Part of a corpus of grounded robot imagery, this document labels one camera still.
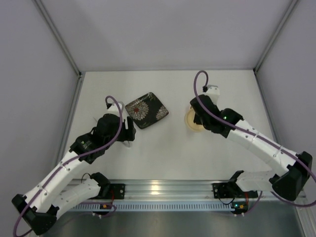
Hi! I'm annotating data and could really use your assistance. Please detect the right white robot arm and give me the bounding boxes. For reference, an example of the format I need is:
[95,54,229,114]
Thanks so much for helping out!
[190,94,313,201]

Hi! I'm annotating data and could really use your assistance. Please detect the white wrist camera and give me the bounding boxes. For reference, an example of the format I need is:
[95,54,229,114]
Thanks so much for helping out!
[202,85,220,105]
[107,102,124,117]

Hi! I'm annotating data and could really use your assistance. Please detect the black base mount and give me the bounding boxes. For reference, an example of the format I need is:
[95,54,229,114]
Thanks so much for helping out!
[212,183,237,199]
[97,183,125,200]

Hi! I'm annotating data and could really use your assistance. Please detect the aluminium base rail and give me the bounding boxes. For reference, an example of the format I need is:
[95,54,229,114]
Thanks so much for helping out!
[66,179,307,201]

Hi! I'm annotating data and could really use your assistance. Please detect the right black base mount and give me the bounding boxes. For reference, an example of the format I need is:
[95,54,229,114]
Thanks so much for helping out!
[212,183,237,199]

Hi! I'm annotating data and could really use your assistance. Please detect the cream lid pink knob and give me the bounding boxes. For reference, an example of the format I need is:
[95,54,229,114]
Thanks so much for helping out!
[184,108,204,132]

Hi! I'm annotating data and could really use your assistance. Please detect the black floral square plate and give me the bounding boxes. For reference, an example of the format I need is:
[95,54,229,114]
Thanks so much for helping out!
[125,92,169,129]

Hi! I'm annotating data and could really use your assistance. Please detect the right aluminium frame post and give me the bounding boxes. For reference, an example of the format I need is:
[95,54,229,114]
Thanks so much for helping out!
[253,0,301,75]

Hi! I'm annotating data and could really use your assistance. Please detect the slotted grey cable duct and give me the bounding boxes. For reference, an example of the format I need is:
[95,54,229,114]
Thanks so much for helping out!
[66,201,250,212]

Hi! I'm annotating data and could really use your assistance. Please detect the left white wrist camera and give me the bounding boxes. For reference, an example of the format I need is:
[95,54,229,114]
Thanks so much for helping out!
[107,102,124,117]

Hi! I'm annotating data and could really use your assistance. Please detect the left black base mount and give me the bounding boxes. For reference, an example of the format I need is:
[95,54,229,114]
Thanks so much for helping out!
[97,183,125,200]

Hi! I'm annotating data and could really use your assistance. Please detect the aluminium frame post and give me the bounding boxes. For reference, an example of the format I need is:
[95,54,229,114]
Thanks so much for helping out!
[253,0,301,75]
[32,0,82,78]

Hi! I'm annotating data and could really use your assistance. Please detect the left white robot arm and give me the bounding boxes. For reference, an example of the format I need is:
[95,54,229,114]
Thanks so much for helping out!
[12,114,136,236]

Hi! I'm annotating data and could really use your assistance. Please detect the left aluminium frame post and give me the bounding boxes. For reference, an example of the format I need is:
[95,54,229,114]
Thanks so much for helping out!
[32,0,82,78]

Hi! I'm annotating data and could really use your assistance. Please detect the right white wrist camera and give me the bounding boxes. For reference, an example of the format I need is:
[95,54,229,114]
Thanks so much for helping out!
[202,85,220,105]

